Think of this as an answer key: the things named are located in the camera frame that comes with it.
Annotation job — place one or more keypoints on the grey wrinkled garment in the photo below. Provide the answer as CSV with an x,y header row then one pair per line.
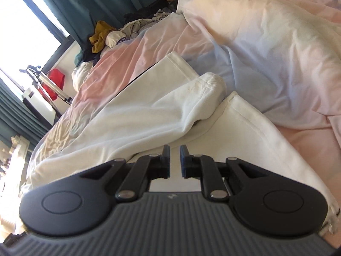
x,y
134,28

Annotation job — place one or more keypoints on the black framed window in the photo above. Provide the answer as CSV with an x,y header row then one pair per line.
x,y
30,35

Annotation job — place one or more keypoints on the cream white sweatpants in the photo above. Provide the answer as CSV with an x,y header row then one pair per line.
x,y
168,104

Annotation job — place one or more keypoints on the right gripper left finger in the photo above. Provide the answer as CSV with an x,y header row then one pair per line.
x,y
143,172

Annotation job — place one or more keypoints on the mustard yellow garment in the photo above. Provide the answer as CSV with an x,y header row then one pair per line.
x,y
97,40

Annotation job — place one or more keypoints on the silver black tripod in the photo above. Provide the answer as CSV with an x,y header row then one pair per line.
x,y
50,85

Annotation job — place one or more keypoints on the black garment on pile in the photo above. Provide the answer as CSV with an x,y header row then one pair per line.
x,y
90,54

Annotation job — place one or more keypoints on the white puffy comforter bundle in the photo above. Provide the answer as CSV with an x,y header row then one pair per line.
x,y
80,73

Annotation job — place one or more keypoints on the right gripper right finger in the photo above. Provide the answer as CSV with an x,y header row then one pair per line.
x,y
205,168

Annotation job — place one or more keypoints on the white vanity desk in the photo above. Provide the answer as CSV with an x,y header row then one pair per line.
x,y
14,159

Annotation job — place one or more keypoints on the pink pastel duvet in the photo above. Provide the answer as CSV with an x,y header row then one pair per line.
x,y
280,56

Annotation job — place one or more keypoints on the left teal curtain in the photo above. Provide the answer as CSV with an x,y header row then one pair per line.
x,y
17,119

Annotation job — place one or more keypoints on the white purple print garment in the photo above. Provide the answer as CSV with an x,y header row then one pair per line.
x,y
116,37

